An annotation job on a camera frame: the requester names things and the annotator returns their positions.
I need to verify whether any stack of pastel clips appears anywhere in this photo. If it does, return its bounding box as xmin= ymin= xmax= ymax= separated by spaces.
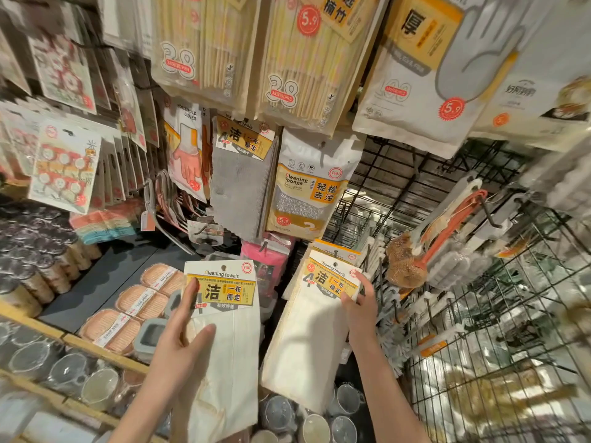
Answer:
xmin=69 ymin=202 xmax=145 ymax=246

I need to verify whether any person's right forearm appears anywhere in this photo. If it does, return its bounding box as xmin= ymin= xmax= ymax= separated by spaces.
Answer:
xmin=350 ymin=337 xmax=433 ymax=443

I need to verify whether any row of white brushes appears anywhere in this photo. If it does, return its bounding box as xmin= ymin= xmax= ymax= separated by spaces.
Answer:
xmin=365 ymin=173 xmax=527 ymax=360

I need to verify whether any grey cleaning cloth pack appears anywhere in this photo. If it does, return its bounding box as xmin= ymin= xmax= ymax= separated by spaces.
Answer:
xmin=210 ymin=114 xmax=280 ymax=243

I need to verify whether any row of hook cards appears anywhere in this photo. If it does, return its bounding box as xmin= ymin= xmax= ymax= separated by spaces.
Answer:
xmin=0 ymin=100 xmax=149 ymax=216

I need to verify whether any grey rimmed container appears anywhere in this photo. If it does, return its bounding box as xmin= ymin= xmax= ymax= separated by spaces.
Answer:
xmin=163 ymin=289 xmax=184 ymax=320
xmin=133 ymin=317 xmax=169 ymax=363

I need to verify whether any household rubber gloves pack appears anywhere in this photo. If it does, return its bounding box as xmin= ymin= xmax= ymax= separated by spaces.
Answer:
xmin=161 ymin=94 xmax=214 ymax=204

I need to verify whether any person's left forearm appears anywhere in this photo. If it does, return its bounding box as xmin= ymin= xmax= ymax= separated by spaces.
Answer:
xmin=107 ymin=385 xmax=185 ymax=443

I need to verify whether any bamboo chopsticks pack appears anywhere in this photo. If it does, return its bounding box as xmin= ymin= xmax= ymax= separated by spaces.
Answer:
xmin=150 ymin=0 xmax=262 ymax=115
xmin=253 ymin=0 xmax=386 ymax=137

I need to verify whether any orange handled scrub brush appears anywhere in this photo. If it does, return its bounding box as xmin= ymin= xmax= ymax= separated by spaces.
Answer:
xmin=384 ymin=189 xmax=488 ymax=290

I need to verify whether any row of hanging packets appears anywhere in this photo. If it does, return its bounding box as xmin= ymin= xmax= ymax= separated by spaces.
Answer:
xmin=94 ymin=48 xmax=161 ymax=154

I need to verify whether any white cleaning towel pack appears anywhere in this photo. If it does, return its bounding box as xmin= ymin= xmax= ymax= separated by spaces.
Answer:
xmin=310 ymin=239 xmax=364 ymax=265
xmin=170 ymin=259 xmax=262 ymax=443
xmin=259 ymin=250 xmax=363 ymax=416

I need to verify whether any group of clear cups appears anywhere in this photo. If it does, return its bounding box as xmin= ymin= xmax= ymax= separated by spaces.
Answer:
xmin=251 ymin=382 xmax=366 ymax=443

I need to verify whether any person's right hand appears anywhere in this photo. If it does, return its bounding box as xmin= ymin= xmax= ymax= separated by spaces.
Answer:
xmin=340 ymin=271 xmax=380 ymax=349

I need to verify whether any pink cloth pack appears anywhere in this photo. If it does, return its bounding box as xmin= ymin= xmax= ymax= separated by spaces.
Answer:
xmin=240 ymin=236 xmax=295 ymax=298

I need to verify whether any person's left hand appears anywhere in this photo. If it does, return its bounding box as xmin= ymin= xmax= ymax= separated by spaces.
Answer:
xmin=147 ymin=277 xmax=218 ymax=404

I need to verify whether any wooden shelf rail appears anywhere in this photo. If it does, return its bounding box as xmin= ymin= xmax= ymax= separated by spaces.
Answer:
xmin=0 ymin=300 xmax=151 ymax=376

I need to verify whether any cleaning sponge pack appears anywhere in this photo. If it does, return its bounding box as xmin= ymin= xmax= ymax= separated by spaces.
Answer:
xmin=266 ymin=128 xmax=366 ymax=241

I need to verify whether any white disposable gloves pack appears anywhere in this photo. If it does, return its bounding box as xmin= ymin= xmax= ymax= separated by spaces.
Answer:
xmin=352 ymin=0 xmax=525 ymax=160

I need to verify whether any red print sticker card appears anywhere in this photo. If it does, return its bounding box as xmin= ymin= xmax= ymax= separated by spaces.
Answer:
xmin=27 ymin=33 xmax=98 ymax=116

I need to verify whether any white hook card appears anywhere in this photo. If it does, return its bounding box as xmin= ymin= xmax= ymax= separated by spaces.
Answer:
xmin=187 ymin=217 xmax=225 ymax=248

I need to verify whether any black wire grid rack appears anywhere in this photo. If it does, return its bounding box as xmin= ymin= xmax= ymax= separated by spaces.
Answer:
xmin=322 ymin=137 xmax=591 ymax=443

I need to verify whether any group of glass mugs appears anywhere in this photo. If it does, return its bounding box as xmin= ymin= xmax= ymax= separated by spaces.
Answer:
xmin=0 ymin=318 xmax=149 ymax=413

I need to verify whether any group of lidded glass jars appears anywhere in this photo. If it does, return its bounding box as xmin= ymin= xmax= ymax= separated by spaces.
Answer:
xmin=0 ymin=202 xmax=103 ymax=319

